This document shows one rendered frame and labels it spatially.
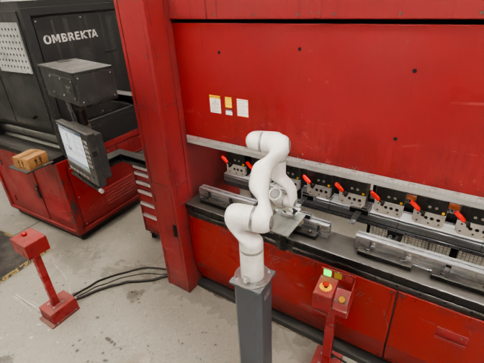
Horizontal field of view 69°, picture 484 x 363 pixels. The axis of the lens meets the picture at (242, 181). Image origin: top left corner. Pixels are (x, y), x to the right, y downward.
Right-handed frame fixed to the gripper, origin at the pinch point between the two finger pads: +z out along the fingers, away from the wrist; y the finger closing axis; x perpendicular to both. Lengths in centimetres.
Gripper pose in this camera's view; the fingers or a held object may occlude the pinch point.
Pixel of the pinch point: (289, 211)
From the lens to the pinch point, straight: 231.2
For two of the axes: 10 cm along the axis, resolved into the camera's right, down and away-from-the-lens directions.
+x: -3.9, 8.9, -2.4
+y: -8.4, -2.3, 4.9
